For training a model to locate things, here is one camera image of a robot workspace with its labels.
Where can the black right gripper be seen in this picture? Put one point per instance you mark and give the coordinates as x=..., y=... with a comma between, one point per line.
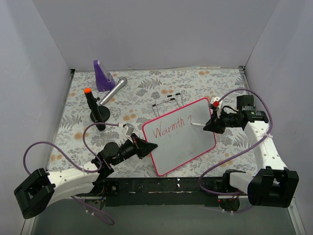
x=218, y=121

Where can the silver microphone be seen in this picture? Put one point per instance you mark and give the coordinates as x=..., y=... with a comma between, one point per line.
x=120, y=84

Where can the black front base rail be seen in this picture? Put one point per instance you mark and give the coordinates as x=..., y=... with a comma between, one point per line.
x=152, y=191

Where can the floral patterned table mat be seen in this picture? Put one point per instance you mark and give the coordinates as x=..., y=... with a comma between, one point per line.
x=77, y=141

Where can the white red whiteboard marker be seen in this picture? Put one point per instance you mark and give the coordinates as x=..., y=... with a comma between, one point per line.
x=198, y=124

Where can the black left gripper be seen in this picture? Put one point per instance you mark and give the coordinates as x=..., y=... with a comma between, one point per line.
x=138, y=147

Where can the black torch with orange cap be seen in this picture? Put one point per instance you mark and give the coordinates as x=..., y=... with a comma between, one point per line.
x=98, y=113

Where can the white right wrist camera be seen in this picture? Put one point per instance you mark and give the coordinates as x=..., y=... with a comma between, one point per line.
x=215, y=105

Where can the purple wedge stand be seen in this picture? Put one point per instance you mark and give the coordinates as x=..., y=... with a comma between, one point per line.
x=104, y=80

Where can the pink framed whiteboard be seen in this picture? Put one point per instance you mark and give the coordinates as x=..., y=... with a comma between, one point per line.
x=178, y=137

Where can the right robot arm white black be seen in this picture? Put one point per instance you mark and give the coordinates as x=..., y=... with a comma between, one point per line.
x=274, y=184

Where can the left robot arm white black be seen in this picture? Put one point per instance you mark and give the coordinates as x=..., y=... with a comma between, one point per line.
x=41, y=189

